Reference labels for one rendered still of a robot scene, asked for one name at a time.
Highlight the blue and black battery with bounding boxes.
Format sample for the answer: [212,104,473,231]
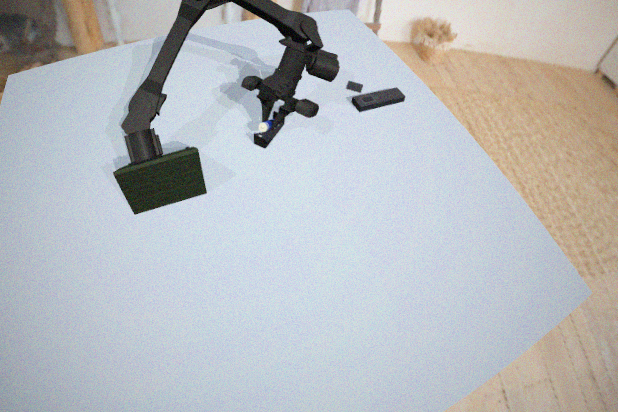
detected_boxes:
[259,119,274,132]

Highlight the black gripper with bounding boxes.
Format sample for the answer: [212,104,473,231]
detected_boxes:
[241,64,319,131]

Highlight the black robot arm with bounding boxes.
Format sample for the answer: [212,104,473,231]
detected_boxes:
[121,0,340,166]

